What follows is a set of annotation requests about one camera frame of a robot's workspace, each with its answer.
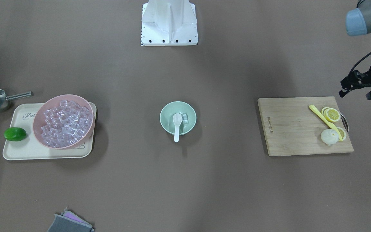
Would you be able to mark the single clear ice cube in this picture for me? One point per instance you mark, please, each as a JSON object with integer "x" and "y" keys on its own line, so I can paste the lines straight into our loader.
{"x": 185, "y": 118}

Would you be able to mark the mint green bowl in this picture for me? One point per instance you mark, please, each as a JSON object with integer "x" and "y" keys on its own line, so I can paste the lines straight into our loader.
{"x": 167, "y": 112}

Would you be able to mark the pink bowl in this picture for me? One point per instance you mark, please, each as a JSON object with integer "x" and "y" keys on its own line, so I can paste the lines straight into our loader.
{"x": 39, "y": 121}

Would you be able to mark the pile of clear ice cubes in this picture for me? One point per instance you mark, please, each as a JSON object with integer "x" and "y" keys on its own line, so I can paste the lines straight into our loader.
{"x": 65, "y": 124}

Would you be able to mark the yellow plastic knife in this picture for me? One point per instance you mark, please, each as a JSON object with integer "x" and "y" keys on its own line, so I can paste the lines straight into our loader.
{"x": 329, "y": 124}

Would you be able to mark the white round lemon half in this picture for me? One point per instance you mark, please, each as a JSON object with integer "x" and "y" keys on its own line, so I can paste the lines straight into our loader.
{"x": 329, "y": 137}

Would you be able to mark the wooden cutting board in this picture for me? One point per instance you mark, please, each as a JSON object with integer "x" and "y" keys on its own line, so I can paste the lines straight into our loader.
{"x": 291, "y": 128}

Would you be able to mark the grey folded cloth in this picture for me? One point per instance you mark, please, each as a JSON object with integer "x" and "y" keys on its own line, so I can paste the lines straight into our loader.
{"x": 68, "y": 221}

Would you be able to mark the cream plastic tray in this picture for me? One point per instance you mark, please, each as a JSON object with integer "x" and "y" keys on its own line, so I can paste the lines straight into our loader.
{"x": 30, "y": 148}

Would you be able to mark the green lime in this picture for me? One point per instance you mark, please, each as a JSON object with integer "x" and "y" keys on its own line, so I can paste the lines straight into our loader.
{"x": 15, "y": 134}

